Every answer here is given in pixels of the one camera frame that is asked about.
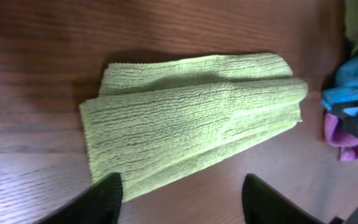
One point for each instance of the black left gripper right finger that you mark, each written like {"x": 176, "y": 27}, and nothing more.
{"x": 262, "y": 204}

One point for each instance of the light green cloth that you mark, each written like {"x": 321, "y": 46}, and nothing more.
{"x": 156, "y": 123}

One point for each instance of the blue cloth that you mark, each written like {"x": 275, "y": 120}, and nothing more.
{"x": 344, "y": 88}

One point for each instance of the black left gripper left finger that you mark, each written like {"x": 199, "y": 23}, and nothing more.
{"x": 100, "y": 204}

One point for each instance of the large purple cloth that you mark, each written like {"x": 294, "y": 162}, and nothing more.
{"x": 336, "y": 136}

